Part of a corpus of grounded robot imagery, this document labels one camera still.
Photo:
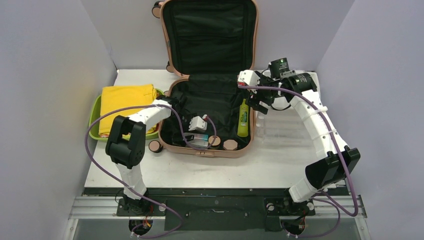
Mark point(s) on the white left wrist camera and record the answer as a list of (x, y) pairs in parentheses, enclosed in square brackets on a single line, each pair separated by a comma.
[(198, 123)]

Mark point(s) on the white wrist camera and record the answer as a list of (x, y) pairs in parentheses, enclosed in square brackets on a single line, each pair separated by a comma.
[(198, 123), (248, 78)]

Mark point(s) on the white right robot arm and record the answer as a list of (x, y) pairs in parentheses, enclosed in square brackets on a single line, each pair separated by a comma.
[(335, 160)]

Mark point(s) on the yellow box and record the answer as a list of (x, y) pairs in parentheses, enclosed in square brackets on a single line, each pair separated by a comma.
[(118, 97)]

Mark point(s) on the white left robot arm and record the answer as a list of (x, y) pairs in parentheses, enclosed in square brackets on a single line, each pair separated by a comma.
[(126, 145)]

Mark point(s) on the small green bottle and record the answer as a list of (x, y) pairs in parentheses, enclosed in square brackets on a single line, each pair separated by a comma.
[(243, 120)]

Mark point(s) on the green plastic tray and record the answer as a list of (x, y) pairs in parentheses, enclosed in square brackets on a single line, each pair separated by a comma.
[(96, 113)]

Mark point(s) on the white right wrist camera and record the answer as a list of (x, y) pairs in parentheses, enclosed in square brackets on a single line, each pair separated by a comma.
[(248, 78)]

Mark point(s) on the white toothpaste box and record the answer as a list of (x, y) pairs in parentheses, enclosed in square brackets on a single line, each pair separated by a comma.
[(197, 140)]

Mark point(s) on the white plastic drawer organizer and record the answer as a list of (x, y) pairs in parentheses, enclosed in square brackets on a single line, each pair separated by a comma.
[(281, 126)]

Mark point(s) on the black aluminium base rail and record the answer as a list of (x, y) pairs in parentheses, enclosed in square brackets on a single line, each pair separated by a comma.
[(219, 213)]

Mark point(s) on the octagonal pink jar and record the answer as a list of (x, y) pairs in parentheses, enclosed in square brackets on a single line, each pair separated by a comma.
[(230, 145)]

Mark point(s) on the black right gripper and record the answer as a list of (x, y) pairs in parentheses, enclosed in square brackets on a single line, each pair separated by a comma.
[(262, 98)]

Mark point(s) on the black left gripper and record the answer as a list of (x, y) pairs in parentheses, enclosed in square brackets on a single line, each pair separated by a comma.
[(186, 129)]

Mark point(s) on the pink hard-shell suitcase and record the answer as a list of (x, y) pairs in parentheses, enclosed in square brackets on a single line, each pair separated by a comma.
[(208, 43)]

